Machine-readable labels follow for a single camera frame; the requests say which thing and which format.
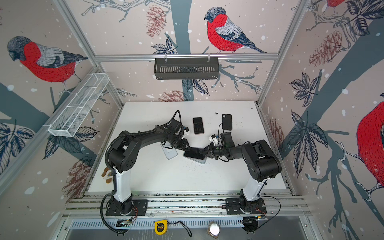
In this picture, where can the yellow tape measure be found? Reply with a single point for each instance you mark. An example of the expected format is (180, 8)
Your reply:
(161, 227)

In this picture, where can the horizontal aluminium rail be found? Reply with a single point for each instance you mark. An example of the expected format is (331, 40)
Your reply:
(148, 58)

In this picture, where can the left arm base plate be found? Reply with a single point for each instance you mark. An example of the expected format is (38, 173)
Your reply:
(127, 208)

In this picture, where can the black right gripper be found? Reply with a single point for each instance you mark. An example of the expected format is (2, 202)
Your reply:
(211, 152)

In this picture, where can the black screen phone purple case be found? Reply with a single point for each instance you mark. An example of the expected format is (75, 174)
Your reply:
(194, 153)

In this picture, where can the white phone camera up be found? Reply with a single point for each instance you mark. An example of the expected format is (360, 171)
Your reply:
(169, 151)

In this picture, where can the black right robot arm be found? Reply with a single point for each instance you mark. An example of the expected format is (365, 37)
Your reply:
(262, 164)

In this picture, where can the light blue phone case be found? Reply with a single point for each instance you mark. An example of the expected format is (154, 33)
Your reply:
(197, 160)

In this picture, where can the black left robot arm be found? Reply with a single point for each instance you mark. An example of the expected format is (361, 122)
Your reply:
(121, 155)

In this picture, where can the brown paw shaped toy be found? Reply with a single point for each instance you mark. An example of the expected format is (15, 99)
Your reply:
(107, 176)

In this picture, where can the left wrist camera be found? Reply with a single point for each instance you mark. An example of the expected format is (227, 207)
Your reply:
(185, 131)

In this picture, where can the white mesh wall shelf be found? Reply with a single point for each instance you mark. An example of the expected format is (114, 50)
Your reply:
(71, 118)

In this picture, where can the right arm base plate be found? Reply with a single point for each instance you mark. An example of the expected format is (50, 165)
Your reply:
(240, 206)

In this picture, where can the round shiny lamp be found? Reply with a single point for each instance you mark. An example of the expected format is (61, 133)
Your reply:
(213, 230)

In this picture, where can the black wire wall basket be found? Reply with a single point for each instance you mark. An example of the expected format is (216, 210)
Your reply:
(186, 69)

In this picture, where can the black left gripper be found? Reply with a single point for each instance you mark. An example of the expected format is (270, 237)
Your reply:
(184, 145)

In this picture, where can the pink phone case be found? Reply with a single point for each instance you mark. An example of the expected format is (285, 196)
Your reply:
(198, 125)

